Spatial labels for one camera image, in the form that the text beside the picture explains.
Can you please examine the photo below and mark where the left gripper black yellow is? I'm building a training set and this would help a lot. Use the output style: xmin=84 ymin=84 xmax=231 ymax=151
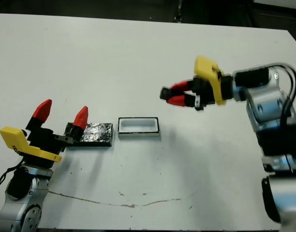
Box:
xmin=0 ymin=99 xmax=89 ymax=169

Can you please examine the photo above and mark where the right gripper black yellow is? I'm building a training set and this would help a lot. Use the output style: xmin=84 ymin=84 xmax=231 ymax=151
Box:
xmin=165 ymin=55 xmax=234 ymax=112

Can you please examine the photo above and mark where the small black camera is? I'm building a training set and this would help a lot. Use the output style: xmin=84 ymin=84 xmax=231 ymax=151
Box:
xmin=159 ymin=87 xmax=173 ymax=101

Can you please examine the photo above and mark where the black foil-wrapped box lid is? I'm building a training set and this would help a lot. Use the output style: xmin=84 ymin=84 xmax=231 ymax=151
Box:
xmin=65 ymin=122 xmax=114 ymax=147

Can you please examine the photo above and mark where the black floor stand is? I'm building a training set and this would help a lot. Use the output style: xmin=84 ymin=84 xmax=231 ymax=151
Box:
xmin=173 ymin=0 xmax=185 ymax=23

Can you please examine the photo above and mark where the white camera box base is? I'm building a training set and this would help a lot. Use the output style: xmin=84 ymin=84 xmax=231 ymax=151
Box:
xmin=117 ymin=116 xmax=161 ymax=139

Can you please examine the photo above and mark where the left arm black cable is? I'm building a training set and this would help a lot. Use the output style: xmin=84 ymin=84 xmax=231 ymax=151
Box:
xmin=0 ymin=166 xmax=22 ymax=201

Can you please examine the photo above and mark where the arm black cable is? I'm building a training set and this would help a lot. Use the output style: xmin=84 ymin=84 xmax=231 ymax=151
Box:
xmin=268 ymin=62 xmax=296 ymax=129
xmin=0 ymin=166 xmax=22 ymax=201

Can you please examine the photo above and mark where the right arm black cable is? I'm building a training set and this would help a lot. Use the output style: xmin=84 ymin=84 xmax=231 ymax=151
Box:
xmin=268 ymin=62 xmax=296 ymax=129

